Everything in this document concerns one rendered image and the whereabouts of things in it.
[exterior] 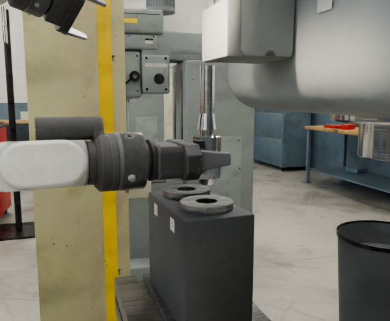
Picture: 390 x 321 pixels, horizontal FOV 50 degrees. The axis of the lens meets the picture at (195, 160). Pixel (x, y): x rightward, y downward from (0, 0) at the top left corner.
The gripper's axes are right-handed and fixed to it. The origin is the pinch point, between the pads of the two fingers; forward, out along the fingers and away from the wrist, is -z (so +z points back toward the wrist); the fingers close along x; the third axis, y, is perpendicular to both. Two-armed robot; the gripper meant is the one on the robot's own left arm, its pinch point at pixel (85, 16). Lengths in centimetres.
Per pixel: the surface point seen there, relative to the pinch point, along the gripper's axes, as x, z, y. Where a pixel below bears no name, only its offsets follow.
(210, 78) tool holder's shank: 22, 3, -52
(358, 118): 39, 25, -86
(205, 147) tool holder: 14, 2, -60
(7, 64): -185, -84, 251
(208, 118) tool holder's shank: 17, 2, -56
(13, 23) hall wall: -378, -227, 691
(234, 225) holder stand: 9, -3, -71
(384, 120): 40, 25, -87
